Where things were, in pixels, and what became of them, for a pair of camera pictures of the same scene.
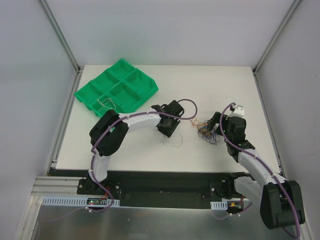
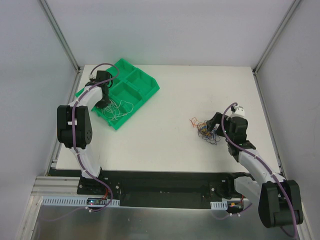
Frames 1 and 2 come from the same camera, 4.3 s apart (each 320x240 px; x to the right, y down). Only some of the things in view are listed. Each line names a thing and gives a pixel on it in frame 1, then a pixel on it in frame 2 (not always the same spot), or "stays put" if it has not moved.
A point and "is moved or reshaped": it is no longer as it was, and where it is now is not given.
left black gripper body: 169,124 -> 103,101
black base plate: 160,188 stays put
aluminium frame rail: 57,186 stays put
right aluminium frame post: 292,8 stays put
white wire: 175,140 -> 131,103
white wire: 106,102 is moved or reshaped
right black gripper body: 215,120 stays put
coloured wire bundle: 207,135 stays put
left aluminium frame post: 77,68 stays put
